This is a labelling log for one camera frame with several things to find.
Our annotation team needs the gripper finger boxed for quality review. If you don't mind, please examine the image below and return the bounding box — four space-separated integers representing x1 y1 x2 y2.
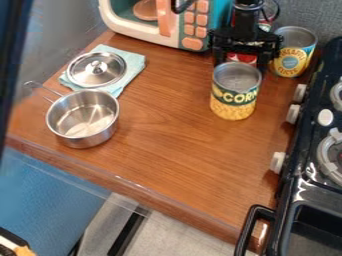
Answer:
256 49 276 74
211 48 229 69

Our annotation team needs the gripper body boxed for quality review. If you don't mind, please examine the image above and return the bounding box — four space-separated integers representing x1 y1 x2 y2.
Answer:
207 27 285 54

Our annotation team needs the red can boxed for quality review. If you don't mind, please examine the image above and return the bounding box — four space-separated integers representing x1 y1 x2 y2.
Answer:
225 14 280 67

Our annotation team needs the yellow pineapple can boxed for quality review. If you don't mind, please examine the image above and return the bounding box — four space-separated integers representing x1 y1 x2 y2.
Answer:
268 25 320 79

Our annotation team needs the yellow corn can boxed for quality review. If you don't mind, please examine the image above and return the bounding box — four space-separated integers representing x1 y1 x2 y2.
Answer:
208 61 264 122

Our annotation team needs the silver pot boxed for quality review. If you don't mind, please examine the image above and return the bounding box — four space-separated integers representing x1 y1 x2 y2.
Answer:
21 79 122 150

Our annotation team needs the toy microwave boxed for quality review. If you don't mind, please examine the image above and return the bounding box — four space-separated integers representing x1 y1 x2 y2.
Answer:
97 0 226 53

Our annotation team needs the blue cloth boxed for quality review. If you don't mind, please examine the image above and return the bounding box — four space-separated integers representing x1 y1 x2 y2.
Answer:
57 43 147 99

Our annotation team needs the silver lid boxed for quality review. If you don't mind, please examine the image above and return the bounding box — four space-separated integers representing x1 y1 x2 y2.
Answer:
65 50 129 90

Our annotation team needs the toy stove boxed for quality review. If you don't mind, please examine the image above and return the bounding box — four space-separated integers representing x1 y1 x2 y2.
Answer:
233 35 342 256

